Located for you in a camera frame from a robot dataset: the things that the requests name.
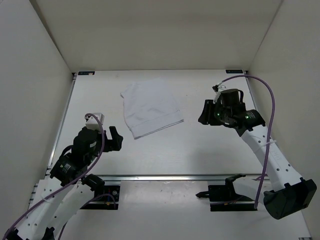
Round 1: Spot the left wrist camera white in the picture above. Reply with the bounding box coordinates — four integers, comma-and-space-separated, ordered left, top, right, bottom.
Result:
84, 112, 105, 131

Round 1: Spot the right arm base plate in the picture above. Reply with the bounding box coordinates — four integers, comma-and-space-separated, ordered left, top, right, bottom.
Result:
195, 174, 257, 212

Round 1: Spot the blue corner label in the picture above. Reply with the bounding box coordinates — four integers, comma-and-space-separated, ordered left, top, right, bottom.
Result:
225, 69, 244, 75
77, 71, 95, 76

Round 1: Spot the right blue corner label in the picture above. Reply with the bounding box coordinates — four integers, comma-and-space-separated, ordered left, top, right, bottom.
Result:
225, 69, 244, 75

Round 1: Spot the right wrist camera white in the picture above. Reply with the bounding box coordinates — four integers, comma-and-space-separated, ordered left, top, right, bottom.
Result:
212, 81, 227, 104

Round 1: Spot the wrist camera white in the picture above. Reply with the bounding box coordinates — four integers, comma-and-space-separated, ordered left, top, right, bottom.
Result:
212, 81, 227, 104
84, 112, 105, 131

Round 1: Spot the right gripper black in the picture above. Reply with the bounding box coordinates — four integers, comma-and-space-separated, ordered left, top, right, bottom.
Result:
199, 100, 231, 126

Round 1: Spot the white skirt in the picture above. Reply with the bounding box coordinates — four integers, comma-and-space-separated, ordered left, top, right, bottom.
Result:
120, 78, 184, 140

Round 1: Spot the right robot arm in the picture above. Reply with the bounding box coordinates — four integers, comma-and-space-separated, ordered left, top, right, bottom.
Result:
196, 86, 317, 220

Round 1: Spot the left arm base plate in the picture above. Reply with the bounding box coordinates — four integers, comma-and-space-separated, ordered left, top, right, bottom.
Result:
81, 181, 121, 211

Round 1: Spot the left blue corner label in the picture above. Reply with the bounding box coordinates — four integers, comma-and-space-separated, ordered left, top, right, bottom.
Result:
77, 71, 95, 76

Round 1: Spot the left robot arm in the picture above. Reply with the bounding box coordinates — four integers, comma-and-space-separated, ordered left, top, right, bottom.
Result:
3, 126, 123, 240

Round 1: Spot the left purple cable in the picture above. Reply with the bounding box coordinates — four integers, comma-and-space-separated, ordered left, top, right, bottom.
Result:
1, 112, 118, 240

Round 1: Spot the aluminium front rail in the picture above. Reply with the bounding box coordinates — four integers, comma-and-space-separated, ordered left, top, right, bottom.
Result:
99, 174, 261, 183

